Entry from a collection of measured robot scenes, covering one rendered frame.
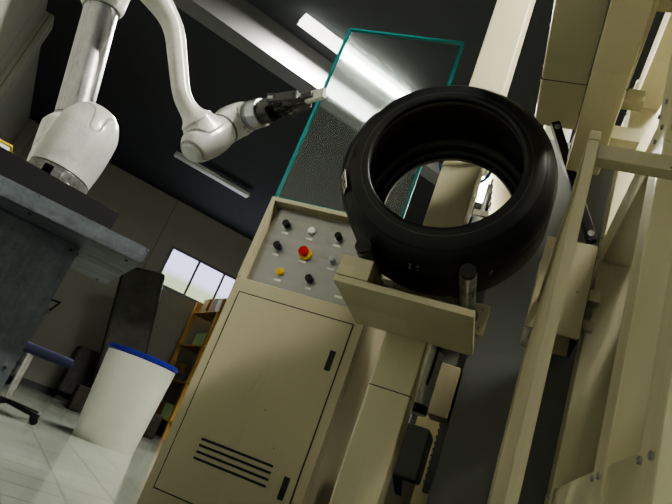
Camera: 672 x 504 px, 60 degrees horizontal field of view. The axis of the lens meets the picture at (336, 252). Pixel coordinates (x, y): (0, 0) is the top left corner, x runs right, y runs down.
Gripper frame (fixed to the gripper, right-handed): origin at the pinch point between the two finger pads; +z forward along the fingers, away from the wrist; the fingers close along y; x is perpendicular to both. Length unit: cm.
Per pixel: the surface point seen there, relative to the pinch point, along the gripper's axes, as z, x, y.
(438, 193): 11, 14, 54
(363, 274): 16, 52, 6
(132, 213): -749, -170, 409
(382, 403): 5, 84, 36
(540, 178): 54, 24, 29
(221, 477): -53, 113, 29
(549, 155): 55, 17, 33
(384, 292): 22, 56, 8
